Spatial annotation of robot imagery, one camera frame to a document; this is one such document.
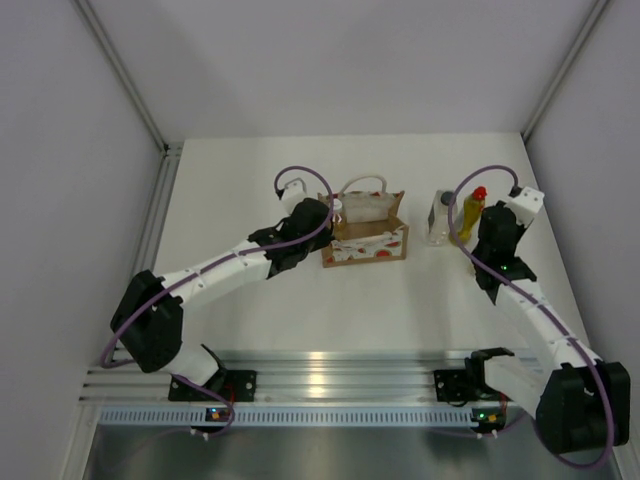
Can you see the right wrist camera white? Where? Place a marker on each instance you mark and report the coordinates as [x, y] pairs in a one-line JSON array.
[[525, 203]]

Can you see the aluminium mounting rail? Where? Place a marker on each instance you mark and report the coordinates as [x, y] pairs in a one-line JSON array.
[[308, 378]]

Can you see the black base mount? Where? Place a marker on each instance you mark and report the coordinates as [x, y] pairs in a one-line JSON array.
[[458, 386], [231, 385]]

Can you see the white cap amber bottle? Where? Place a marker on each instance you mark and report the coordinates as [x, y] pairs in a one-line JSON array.
[[338, 221]]

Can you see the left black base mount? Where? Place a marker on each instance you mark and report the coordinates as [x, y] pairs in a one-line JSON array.
[[231, 385]]

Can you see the white slotted cable duct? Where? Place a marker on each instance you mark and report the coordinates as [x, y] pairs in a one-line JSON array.
[[252, 416]]

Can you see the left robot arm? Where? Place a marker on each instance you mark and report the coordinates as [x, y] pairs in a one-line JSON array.
[[155, 310]]

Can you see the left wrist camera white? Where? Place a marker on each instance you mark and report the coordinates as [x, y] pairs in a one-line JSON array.
[[293, 193]]

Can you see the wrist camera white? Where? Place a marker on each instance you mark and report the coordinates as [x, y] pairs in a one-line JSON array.
[[293, 193], [525, 203]]

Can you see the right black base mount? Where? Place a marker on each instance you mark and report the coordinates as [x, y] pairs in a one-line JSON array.
[[458, 386]]

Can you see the watermelon print canvas bag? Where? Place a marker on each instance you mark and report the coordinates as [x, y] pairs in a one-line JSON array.
[[374, 231]]

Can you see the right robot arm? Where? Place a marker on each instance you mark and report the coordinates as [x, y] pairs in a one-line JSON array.
[[578, 401]]

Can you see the red cap yellow bottle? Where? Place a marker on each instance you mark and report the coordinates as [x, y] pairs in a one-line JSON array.
[[465, 220]]

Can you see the grey cap clear bottle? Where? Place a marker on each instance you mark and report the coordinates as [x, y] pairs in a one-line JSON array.
[[437, 230]]

